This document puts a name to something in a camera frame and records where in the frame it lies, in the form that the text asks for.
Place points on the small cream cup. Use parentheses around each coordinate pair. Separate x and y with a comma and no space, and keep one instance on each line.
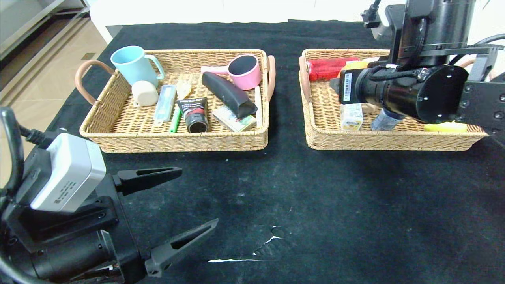
(144,94)

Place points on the yellow lemon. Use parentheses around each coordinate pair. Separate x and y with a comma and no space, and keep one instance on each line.
(446,127)

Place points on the pale wooden stick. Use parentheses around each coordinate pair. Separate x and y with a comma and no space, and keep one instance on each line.
(259,114)

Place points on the black table cloth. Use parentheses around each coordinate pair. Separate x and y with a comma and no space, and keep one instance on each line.
(315,197)

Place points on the small white juice box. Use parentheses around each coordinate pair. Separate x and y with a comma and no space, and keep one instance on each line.
(351,116)

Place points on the brass floor outlet cover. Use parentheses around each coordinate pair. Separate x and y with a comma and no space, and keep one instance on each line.
(89,56)

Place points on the black cleanser tube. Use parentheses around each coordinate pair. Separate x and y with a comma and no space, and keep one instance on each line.
(195,114)

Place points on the small clear bottle dark cap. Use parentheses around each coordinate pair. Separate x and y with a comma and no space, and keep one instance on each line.
(384,120)

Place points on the green card box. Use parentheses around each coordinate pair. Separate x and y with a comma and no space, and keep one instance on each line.
(232,123)

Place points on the clear plastic case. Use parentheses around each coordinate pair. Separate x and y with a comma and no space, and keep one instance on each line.
(165,103)

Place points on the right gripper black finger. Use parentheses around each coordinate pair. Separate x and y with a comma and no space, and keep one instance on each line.
(335,85)

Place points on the black glasses case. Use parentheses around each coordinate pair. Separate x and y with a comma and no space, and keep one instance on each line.
(229,92)

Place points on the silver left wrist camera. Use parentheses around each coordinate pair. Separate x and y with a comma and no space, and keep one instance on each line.
(67,173)

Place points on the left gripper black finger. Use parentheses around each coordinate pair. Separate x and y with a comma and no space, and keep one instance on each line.
(181,244)
(150,177)

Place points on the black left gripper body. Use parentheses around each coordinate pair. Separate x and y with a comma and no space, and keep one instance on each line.
(125,225)

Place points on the red drink can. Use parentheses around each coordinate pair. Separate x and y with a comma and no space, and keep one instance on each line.
(327,69)

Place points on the white paper scrap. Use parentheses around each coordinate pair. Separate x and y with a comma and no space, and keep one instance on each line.
(232,260)

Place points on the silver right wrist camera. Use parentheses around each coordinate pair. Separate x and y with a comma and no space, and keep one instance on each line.
(384,29)

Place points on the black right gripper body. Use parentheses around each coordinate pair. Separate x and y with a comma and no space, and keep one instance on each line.
(348,86)

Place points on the light blue mug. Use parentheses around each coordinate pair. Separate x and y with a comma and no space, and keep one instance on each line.
(133,66)

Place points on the grey metal shelf unit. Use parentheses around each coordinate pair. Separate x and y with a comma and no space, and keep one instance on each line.
(23,23)

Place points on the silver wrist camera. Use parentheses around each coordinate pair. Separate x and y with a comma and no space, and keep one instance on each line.
(384,29)
(67,173)

